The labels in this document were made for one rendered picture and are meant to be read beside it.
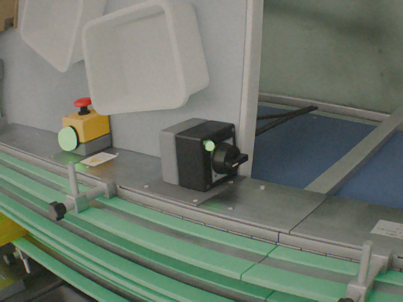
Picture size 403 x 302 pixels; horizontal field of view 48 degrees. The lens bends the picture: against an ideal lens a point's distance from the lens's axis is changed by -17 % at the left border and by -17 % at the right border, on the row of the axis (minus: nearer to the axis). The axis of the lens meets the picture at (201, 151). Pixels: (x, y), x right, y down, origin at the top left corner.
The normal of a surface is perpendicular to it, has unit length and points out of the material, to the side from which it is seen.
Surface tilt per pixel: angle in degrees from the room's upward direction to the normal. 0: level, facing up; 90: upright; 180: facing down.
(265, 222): 90
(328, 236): 90
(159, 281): 90
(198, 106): 0
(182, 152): 0
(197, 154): 0
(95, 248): 90
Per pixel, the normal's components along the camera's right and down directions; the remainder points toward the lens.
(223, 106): -0.63, 0.29
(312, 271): -0.07, -0.94
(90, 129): 0.77, 0.15
